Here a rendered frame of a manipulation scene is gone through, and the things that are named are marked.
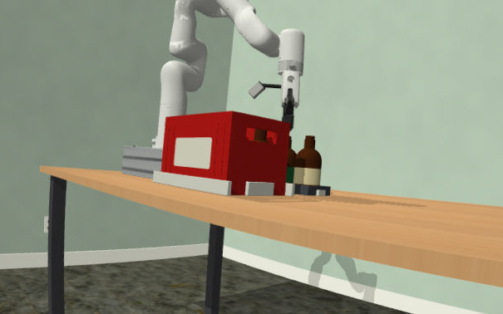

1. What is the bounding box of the red crate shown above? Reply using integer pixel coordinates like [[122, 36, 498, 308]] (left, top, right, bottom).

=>
[[161, 111, 290, 195]]

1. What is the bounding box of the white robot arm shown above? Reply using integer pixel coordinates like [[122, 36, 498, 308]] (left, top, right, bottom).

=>
[[152, 0, 304, 149]]

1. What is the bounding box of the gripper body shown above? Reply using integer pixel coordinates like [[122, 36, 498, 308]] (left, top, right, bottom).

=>
[[278, 70, 303, 108]]

